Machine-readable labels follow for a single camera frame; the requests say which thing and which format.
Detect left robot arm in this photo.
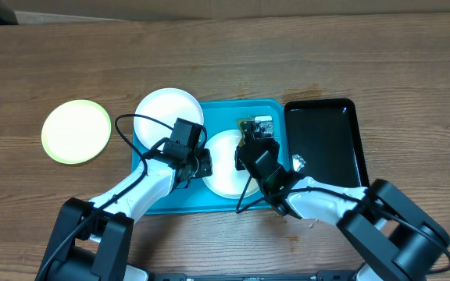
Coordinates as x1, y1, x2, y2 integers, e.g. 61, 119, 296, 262
36, 149, 212, 280

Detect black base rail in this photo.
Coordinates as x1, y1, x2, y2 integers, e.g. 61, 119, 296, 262
148, 270, 356, 281

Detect green yellow sponge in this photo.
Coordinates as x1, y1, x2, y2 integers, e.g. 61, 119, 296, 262
237, 119, 255, 133

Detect teal plastic tray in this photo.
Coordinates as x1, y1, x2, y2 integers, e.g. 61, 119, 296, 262
146, 99, 291, 215

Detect light green plate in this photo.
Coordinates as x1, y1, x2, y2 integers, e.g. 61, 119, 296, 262
41, 100, 112, 165

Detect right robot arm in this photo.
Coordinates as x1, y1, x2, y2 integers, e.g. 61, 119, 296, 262
235, 118, 450, 280

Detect black plastic tray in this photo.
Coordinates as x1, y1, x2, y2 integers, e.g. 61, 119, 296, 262
284, 98, 370, 187

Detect white plate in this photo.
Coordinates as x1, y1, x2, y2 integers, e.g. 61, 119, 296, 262
134, 88, 204, 148
203, 130, 250, 199

